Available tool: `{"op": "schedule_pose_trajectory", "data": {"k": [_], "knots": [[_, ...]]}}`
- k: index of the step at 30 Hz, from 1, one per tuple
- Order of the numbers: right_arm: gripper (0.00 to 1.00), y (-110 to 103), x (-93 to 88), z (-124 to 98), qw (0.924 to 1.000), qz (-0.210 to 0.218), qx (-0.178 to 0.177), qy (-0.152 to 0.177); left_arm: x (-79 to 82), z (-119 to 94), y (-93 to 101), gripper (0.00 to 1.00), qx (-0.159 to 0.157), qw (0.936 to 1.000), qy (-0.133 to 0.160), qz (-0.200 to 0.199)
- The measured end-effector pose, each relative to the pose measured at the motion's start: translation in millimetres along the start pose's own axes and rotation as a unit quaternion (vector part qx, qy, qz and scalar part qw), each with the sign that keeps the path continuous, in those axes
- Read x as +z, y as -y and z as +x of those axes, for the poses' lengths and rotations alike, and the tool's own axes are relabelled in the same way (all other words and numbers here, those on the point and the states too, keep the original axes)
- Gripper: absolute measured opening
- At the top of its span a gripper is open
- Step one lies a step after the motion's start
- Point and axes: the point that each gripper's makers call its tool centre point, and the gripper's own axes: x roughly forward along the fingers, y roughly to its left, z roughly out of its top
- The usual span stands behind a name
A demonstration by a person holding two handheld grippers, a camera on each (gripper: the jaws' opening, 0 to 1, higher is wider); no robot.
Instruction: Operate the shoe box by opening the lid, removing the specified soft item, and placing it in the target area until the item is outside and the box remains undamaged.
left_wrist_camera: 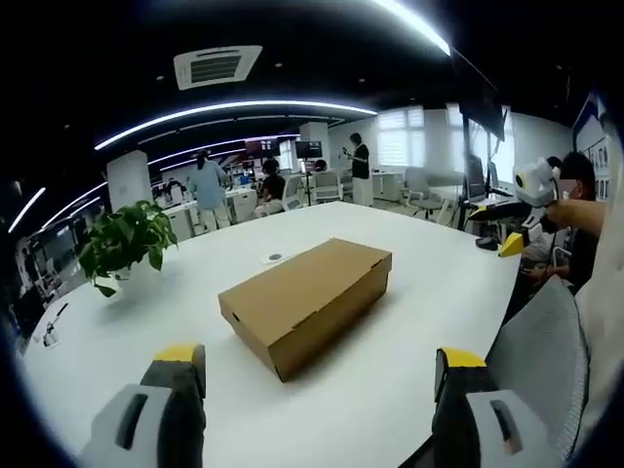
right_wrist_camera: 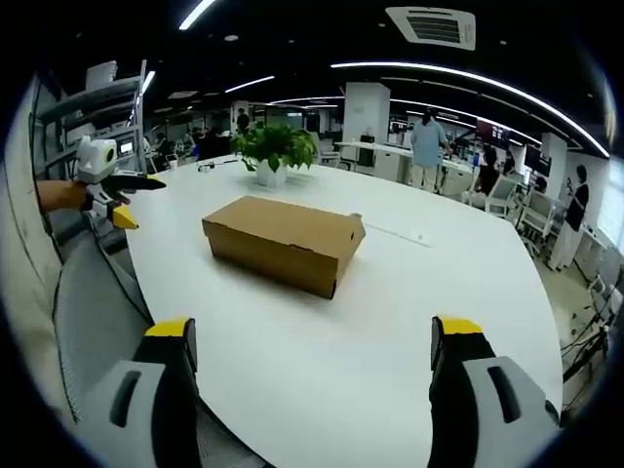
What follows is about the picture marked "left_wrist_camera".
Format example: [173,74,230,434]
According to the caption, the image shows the black screen on tripod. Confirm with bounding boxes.
[293,139,325,209]

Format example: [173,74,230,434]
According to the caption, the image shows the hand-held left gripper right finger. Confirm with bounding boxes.
[431,346,553,468]

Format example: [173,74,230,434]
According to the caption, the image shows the brown cardboard shoe box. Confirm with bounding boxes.
[217,237,394,383]

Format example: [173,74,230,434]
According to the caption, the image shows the grey mesh office chair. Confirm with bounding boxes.
[486,280,592,463]

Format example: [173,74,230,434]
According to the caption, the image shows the person's light clothing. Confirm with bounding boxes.
[573,145,624,440]

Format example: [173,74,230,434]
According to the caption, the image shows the bright ceiling light strip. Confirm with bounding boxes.
[384,0,452,57]

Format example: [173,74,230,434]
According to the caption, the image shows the hanging black monitor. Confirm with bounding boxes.
[448,46,509,142]

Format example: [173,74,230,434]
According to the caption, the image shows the ceiling air conditioner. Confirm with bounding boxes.
[173,45,264,93]

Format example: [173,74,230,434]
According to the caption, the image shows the long ceiling light strip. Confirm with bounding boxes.
[94,99,379,151]

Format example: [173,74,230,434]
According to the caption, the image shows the green potted plant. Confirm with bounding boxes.
[77,199,179,298]

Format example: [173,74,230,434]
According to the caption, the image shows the white office chair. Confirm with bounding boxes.
[313,170,341,205]
[281,174,307,212]

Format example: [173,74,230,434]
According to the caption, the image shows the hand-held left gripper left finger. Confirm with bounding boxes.
[75,343,209,468]

